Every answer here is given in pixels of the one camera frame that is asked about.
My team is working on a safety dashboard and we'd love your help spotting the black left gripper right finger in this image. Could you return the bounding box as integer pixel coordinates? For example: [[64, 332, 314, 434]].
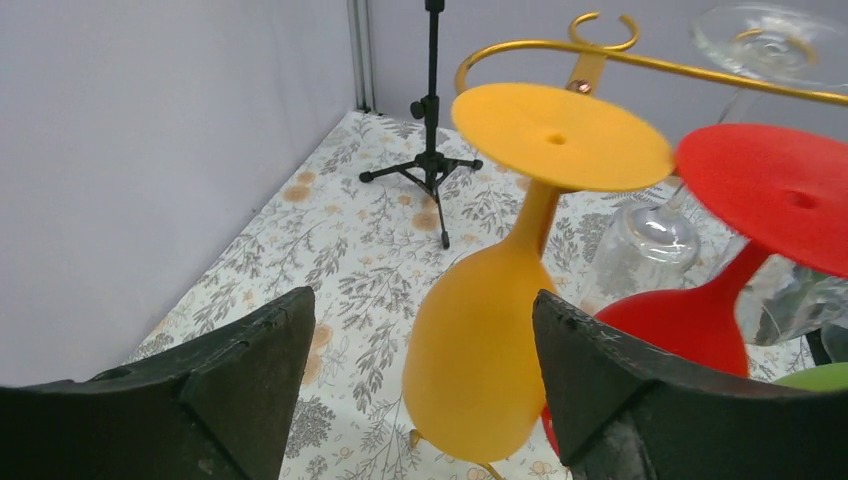
[[533, 291, 847, 479]]

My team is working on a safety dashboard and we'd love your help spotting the clear wine glass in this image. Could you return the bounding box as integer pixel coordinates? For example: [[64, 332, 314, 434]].
[[735, 254, 847, 346], [576, 3, 848, 316]]

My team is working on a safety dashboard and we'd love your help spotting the gold wire wine glass rack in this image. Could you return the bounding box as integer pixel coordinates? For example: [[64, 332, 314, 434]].
[[407, 11, 848, 480]]

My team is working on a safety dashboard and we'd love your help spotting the yellow plastic wine glass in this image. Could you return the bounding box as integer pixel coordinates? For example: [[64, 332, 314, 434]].
[[402, 83, 673, 464]]

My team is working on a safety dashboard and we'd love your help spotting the red plastic wine glass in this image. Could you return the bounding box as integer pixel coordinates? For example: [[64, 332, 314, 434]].
[[539, 123, 848, 455]]

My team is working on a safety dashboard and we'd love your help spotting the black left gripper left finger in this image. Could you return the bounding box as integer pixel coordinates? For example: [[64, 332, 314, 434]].
[[1, 287, 316, 479]]

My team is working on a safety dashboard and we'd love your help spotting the green plastic wine glass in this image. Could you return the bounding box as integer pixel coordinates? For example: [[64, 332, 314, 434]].
[[773, 362, 848, 392]]

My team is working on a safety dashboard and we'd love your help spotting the floral patterned tablecloth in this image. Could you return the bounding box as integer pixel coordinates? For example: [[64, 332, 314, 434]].
[[122, 109, 823, 480]]

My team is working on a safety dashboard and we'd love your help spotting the tripod stand with purple microphone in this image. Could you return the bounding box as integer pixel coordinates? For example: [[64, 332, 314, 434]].
[[359, 0, 483, 249]]

